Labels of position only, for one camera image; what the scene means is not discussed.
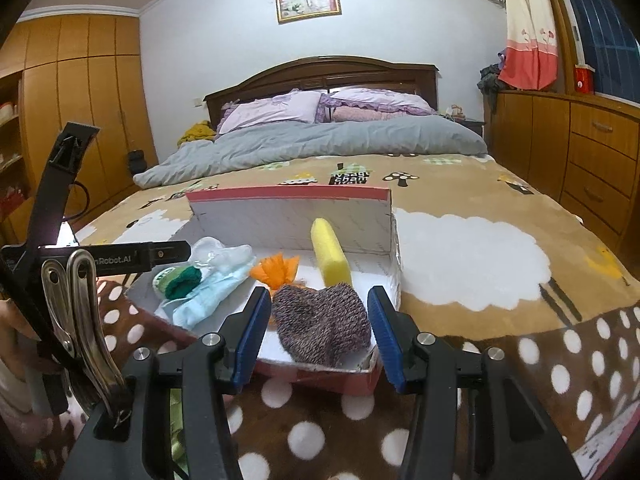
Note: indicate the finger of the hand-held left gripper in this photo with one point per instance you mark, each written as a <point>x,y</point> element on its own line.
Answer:
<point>55,200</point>

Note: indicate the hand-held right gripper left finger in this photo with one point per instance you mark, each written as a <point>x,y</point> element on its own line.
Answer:
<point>250,335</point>

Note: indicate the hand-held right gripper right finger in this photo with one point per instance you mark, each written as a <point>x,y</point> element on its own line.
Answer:
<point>387,340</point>

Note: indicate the blue face mask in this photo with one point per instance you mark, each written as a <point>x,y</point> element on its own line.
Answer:
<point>205,295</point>

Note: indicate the green and white sock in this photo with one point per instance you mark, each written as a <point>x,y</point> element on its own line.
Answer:
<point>182,282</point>

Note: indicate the grey purple knitted sock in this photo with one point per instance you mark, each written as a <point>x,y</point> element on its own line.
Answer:
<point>320,325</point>

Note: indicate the orange fabric flower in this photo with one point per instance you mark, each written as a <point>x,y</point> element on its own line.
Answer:
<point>275,270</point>

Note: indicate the yellow sponge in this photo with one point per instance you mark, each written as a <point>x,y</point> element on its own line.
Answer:
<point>330,255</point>

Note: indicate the red cardboard box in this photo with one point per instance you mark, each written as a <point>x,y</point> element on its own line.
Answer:
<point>280,220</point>

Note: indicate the person's left forearm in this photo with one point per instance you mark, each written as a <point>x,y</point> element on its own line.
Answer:
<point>12,330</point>

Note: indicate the open wooden shelf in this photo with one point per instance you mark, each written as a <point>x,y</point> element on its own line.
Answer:
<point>12,160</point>

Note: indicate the black bag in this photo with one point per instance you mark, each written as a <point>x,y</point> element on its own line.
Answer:
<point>136,162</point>

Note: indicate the brown white spotted blanket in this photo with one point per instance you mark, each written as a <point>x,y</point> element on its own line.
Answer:
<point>325,420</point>

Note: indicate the wooden wardrobe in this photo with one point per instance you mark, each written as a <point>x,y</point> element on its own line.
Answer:
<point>90,100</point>

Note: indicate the tan sheep print bedsheet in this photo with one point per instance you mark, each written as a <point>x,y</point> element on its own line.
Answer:
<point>475,255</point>

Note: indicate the green satin ribbon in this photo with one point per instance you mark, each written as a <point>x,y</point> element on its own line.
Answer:
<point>176,440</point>

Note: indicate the yellow cloth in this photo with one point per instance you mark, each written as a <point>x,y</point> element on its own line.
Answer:
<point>197,132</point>

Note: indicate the grey quilt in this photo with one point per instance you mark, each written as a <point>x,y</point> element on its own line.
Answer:
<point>325,145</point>

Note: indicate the lilac pillow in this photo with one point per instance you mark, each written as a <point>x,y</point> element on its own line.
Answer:
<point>270,110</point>
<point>375,102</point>

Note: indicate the wooden nightstand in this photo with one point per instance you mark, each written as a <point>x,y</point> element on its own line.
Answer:
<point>470,125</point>

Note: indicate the wooden dresser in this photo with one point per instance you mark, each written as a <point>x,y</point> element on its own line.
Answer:
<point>575,150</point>

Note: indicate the dark wooden headboard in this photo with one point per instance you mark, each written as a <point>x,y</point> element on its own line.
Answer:
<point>325,72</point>

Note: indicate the dark clothes pile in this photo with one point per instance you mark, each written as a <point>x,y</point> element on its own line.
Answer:
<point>490,80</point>

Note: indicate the red jar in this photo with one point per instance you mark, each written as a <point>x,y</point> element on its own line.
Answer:
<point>584,80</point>

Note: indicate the cream and red curtain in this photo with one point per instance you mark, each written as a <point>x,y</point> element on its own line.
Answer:
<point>527,25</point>

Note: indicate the window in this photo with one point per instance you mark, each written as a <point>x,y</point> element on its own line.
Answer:
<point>600,30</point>

